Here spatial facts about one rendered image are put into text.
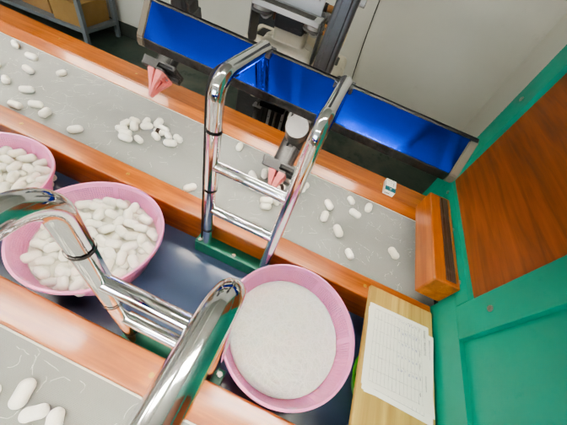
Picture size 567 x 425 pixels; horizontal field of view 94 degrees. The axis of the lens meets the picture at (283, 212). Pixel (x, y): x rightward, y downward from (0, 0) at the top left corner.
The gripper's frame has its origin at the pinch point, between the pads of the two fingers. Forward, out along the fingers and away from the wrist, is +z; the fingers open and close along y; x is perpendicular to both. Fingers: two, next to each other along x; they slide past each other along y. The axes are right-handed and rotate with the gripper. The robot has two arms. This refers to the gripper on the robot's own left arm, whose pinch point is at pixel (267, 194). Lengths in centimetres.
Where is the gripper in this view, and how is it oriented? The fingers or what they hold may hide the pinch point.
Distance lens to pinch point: 72.8
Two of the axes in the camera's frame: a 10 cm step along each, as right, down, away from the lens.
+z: -4.3, 9.0, -0.1
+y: 9.0, 4.3, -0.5
